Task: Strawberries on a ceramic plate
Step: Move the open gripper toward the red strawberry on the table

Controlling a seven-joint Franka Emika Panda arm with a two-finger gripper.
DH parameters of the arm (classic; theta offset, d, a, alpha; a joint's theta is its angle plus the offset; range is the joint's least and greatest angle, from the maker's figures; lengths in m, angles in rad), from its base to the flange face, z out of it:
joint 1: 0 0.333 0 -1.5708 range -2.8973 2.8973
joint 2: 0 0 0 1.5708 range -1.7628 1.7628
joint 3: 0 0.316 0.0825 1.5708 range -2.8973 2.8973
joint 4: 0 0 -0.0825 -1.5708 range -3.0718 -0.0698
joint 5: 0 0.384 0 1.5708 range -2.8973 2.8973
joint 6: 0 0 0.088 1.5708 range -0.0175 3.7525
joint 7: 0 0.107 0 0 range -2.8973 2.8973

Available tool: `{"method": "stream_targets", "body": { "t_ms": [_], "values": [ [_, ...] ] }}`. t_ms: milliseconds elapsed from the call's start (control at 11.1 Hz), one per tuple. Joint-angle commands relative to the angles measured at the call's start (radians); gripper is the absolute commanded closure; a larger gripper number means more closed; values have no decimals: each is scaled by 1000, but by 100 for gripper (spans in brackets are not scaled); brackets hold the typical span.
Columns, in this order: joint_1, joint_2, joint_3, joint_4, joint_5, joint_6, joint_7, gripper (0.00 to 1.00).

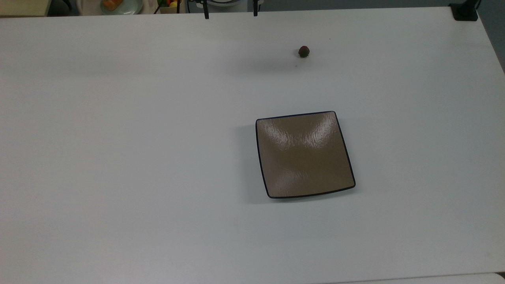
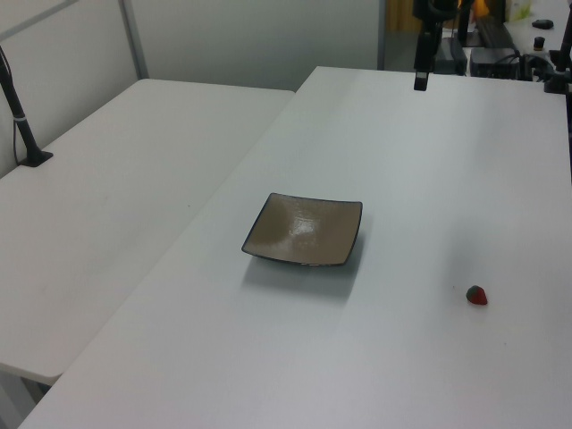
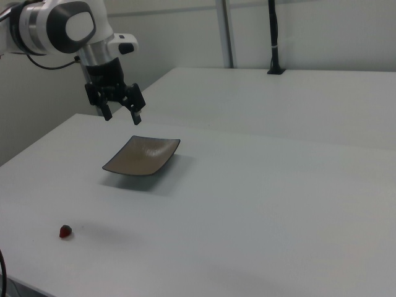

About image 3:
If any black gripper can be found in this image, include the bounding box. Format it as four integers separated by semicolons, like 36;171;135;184
82;57;147;126

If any square brown ceramic plate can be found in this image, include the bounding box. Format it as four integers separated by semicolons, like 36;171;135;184
101;135;181;177

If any black pole with base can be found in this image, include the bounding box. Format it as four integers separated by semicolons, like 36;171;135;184
267;0;286;75

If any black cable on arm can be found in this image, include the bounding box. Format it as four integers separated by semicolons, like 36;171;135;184
26;53;82;69

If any grey metal partition post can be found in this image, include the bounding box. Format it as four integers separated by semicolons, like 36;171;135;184
215;0;238;69

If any black cable at table edge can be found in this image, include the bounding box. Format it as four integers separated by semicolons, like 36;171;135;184
0;247;9;297

